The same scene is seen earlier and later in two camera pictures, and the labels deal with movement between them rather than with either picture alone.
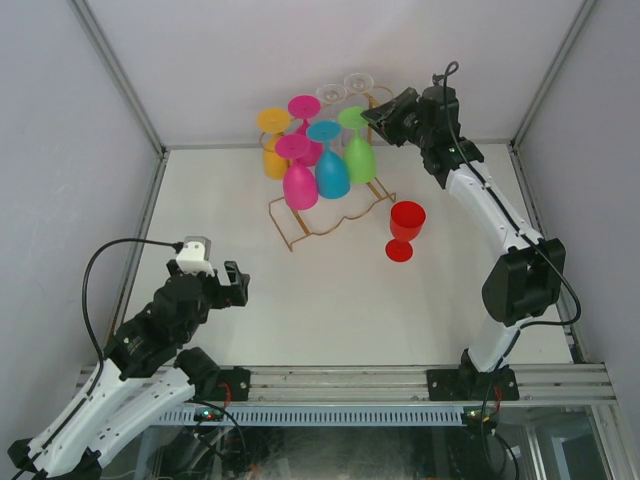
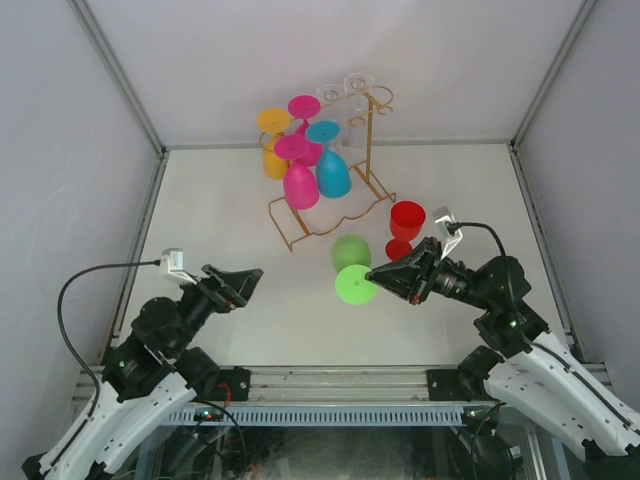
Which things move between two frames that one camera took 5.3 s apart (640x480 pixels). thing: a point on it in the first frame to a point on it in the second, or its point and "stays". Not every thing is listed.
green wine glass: x=359 y=152 to x=352 y=256
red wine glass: x=406 y=221 stays
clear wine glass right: x=359 y=82 stays
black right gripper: x=389 y=109 to x=412 y=277
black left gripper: x=224 y=291 stays
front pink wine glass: x=300 y=187 stays
